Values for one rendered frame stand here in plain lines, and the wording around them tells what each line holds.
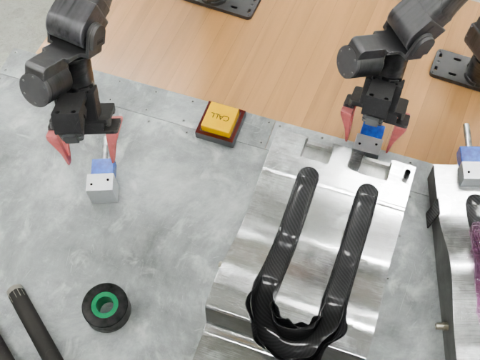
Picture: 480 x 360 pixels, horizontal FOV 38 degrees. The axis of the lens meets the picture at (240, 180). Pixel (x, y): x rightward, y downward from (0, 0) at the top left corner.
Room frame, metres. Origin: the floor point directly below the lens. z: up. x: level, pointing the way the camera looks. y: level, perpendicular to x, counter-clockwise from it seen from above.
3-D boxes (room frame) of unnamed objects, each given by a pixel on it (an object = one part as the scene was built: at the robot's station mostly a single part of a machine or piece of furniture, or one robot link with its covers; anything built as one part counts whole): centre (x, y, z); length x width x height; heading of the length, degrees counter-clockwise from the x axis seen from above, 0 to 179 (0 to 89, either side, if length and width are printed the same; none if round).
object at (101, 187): (0.66, 0.26, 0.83); 0.13 x 0.05 x 0.05; 178
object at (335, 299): (0.41, -0.11, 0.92); 0.35 x 0.16 x 0.09; 157
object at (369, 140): (0.69, -0.26, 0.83); 0.13 x 0.05 x 0.05; 157
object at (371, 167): (0.58, -0.24, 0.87); 0.05 x 0.05 x 0.04; 67
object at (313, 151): (0.62, -0.14, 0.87); 0.05 x 0.05 x 0.04; 67
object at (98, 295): (0.38, 0.25, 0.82); 0.08 x 0.08 x 0.04
